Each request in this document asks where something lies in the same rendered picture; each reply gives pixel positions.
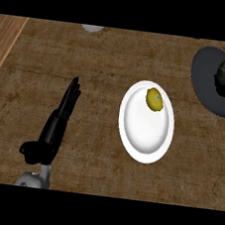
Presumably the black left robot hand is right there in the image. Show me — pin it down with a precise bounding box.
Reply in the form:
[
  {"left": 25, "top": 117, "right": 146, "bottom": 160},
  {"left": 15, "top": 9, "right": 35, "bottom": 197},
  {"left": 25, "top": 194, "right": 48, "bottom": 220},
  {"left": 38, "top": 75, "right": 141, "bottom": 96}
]
[{"left": 17, "top": 70, "right": 84, "bottom": 170}]

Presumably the dark grey pan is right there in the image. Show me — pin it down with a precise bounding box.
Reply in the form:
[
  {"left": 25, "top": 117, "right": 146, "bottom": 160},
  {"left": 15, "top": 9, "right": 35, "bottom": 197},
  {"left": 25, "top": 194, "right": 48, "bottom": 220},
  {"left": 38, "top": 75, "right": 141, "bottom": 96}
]
[{"left": 185, "top": 43, "right": 225, "bottom": 118}]

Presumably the yellow squash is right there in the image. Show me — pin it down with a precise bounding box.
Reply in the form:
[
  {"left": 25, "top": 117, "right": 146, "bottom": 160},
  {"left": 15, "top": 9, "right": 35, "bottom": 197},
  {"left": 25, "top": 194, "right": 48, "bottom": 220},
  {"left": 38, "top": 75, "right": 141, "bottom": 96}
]
[{"left": 144, "top": 86, "right": 167, "bottom": 114}]

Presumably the pale grey round object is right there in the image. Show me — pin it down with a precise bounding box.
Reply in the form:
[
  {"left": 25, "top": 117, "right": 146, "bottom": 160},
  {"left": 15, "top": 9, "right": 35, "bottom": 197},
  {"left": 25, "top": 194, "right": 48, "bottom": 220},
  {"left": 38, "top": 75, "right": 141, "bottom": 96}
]
[{"left": 79, "top": 23, "right": 105, "bottom": 35}]

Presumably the white plate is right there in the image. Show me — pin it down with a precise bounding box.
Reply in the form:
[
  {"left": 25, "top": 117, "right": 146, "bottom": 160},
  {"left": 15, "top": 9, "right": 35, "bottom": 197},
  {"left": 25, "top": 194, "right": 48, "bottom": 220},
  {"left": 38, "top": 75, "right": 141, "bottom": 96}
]
[{"left": 113, "top": 77, "right": 180, "bottom": 168}]

